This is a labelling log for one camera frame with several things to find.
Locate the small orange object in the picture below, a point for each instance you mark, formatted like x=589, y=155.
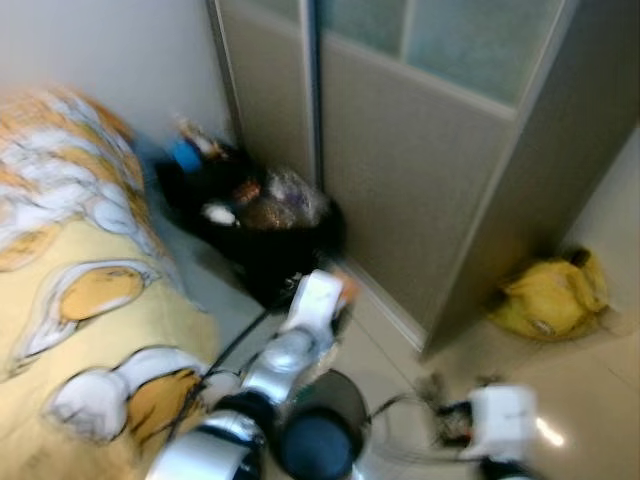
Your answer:
x=347, y=287

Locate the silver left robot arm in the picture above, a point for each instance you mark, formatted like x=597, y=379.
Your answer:
x=280, y=365

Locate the black mesh waste bin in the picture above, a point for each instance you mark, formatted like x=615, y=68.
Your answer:
x=320, y=430

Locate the black bag with clutter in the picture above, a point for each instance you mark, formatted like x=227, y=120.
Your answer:
x=260, y=230

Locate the yellow plastic bag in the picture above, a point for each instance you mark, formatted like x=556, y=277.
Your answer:
x=550, y=300

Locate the grey door with frosted glass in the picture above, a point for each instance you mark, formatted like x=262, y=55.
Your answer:
x=420, y=180

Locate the grey door panel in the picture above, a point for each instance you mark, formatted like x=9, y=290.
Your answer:
x=265, y=90

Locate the yellow egg print blanket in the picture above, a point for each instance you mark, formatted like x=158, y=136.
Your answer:
x=80, y=290

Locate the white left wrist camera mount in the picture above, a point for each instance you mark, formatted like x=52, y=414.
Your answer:
x=312, y=300

